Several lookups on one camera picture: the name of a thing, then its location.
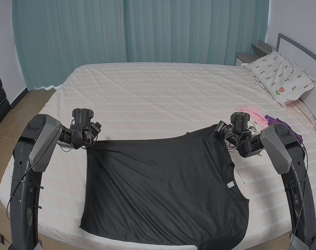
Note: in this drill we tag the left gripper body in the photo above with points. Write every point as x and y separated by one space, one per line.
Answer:
89 139

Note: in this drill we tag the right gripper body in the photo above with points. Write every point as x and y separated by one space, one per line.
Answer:
230 138

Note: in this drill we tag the black T-shirt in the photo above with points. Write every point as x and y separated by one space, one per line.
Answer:
160 186

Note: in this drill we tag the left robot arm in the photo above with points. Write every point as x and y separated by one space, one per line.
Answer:
41 139

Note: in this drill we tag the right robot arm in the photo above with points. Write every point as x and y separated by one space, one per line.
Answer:
277 147

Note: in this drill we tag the bed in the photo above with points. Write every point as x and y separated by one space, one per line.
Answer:
152 92

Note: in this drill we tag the white printed garment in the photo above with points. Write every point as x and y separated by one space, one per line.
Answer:
255 131

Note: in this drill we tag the pink garment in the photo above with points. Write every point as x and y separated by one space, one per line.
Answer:
254 113

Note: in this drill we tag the purple garment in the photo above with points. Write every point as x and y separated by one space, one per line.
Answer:
272 120

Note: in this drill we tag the white printed pillow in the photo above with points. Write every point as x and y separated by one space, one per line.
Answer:
280 77

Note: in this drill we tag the grey bedside table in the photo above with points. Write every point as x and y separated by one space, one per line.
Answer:
247 57

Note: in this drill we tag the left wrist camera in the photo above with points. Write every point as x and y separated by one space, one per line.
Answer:
96 128

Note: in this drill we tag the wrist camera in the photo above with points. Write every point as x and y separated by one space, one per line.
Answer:
220 127
96 128

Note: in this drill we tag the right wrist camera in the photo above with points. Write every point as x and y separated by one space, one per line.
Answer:
220 127

